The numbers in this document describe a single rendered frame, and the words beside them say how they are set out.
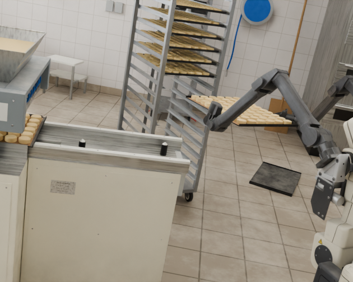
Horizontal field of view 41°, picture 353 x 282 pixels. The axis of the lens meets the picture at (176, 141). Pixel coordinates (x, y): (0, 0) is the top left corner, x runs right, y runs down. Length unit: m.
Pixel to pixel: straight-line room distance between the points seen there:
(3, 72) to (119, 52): 4.40
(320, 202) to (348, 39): 3.35
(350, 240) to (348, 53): 3.46
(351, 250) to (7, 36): 1.86
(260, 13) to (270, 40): 0.41
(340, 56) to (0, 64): 4.01
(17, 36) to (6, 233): 0.96
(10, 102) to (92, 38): 4.53
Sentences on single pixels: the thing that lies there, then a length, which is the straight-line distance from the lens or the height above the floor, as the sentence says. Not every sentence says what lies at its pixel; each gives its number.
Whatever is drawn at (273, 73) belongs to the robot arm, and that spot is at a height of 1.36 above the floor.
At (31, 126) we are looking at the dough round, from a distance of 2.29.
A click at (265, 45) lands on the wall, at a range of 6.20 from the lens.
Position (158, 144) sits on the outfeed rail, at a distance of 2.43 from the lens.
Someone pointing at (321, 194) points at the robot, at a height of 0.92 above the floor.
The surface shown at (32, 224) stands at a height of 0.50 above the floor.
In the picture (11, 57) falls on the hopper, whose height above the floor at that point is 1.29.
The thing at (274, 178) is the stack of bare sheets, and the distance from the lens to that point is 4.61.
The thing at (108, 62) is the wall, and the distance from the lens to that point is 6.35.
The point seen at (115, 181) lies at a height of 0.77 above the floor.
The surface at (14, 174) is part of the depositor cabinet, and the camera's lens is 1.99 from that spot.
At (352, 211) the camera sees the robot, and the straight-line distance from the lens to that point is 2.09.
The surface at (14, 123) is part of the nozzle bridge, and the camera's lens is 1.90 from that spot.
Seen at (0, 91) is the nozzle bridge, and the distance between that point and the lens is 1.88.
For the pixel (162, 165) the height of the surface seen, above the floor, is 0.87.
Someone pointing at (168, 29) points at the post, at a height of 1.34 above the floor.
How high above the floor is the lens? 1.71
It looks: 20 degrees down
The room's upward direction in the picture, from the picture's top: 10 degrees clockwise
